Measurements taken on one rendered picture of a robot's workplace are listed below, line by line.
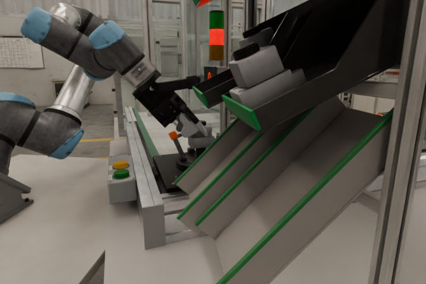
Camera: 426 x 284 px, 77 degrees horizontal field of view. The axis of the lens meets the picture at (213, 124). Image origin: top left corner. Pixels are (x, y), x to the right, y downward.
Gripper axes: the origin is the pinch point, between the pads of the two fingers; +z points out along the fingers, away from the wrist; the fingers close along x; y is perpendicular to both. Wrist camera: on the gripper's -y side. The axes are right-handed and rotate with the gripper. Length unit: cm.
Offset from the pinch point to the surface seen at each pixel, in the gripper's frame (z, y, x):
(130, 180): -4.1, 22.7, 1.8
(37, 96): -106, 224, -844
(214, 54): -9.6, -20.8, -16.7
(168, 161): 2.0, 13.4, -5.6
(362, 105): 347, -311, -353
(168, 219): 3.3, 19.9, 16.4
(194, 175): -2.0, 9.1, 20.7
